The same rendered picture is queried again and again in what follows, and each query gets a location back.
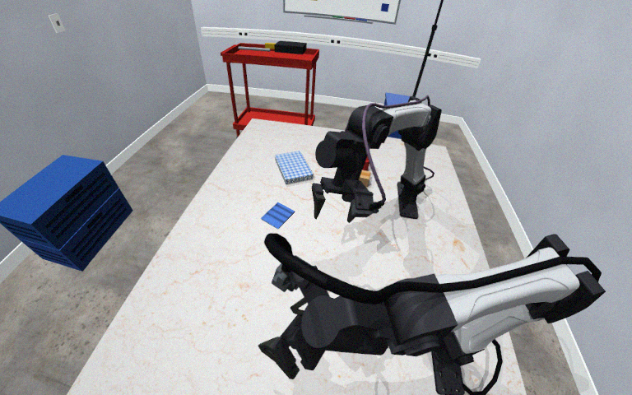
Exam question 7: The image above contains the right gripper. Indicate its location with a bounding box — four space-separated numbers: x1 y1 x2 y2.
312 166 374 219

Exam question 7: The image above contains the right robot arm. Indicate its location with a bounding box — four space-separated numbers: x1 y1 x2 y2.
315 102 442 219

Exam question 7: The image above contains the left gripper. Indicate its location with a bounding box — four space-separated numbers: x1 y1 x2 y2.
258 268 331 379

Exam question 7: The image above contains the brown cardboard box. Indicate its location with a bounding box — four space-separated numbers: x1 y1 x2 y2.
359 170 371 187

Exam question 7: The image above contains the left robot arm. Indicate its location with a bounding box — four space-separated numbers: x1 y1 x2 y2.
301 234 606 395

